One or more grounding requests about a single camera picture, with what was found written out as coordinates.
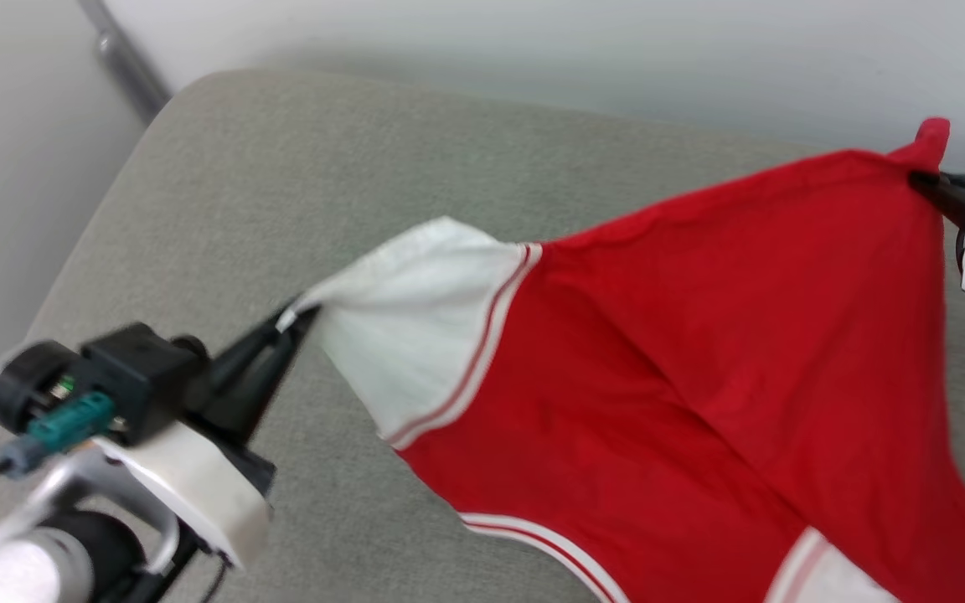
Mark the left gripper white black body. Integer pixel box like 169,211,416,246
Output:
0,338,276,572

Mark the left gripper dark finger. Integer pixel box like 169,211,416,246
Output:
194,312,322,449
198,303,307,382

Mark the red and white garment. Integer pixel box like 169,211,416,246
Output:
277,117,965,603

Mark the grey fabric sofa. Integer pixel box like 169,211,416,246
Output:
0,69,965,603

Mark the grey metal pipe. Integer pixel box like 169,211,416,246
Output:
77,0,172,123

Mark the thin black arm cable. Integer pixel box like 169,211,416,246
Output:
118,523,234,603

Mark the teal plug black camera cable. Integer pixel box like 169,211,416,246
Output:
0,391,116,501

